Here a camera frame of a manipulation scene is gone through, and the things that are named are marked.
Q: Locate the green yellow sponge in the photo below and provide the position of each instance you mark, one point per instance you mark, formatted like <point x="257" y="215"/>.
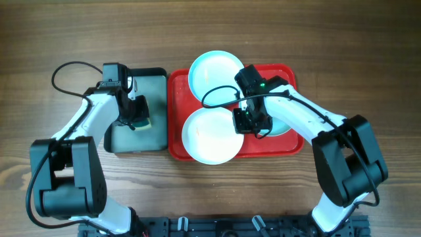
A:
<point x="142" y="124"/>

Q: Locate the light green plate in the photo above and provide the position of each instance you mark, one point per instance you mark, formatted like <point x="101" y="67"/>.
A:
<point x="278" y="128"/>

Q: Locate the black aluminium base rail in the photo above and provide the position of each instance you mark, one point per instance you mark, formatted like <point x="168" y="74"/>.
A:
<point x="284" y="226"/>

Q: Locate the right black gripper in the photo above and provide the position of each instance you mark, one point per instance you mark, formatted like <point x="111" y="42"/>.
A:
<point x="247" y="122"/>

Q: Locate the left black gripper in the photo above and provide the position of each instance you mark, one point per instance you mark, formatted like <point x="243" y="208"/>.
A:
<point x="139" y="110"/>

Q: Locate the red plastic tray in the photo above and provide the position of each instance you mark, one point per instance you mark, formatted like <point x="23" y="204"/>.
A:
<point x="182" y="103"/>

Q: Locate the white plate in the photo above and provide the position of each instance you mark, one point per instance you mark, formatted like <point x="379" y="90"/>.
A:
<point x="209" y="137"/>

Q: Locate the dark grey metal tray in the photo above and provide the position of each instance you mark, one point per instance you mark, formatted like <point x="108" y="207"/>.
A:
<point x="123" y="138"/>

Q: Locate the light blue plate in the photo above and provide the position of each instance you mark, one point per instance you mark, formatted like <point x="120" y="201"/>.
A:
<point x="212" y="70"/>

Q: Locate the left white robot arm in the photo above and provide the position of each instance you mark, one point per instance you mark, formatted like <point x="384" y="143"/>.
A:
<point x="67" y="180"/>

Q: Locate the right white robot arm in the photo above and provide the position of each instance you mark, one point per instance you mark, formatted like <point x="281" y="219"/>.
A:
<point x="348" y="160"/>

